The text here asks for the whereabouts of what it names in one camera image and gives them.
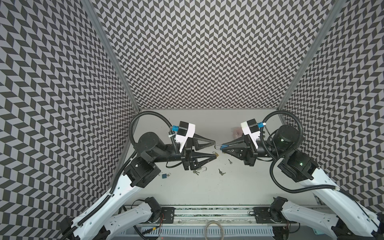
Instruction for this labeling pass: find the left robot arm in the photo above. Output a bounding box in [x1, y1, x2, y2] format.
[60, 111, 217, 240]

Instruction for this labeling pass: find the black padlock with keys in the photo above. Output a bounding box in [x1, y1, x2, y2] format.
[193, 167, 207, 176]

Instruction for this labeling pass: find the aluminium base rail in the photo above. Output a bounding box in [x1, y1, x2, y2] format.
[118, 203, 339, 240]

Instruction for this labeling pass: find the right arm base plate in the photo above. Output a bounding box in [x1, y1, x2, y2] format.
[249, 207, 295, 224]

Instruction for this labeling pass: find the blue padlock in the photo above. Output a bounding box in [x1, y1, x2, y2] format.
[214, 144, 228, 151]
[162, 173, 171, 179]

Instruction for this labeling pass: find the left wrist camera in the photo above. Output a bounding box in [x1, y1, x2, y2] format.
[169, 121, 196, 153]

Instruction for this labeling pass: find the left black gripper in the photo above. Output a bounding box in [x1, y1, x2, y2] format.
[150, 132, 217, 171]

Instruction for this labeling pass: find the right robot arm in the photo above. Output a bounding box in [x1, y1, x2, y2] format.
[215, 110, 384, 240]

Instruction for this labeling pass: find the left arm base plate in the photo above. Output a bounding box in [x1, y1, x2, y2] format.
[144, 207, 176, 225]

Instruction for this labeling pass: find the grey cable loop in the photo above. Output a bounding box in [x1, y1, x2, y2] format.
[203, 220, 225, 240]

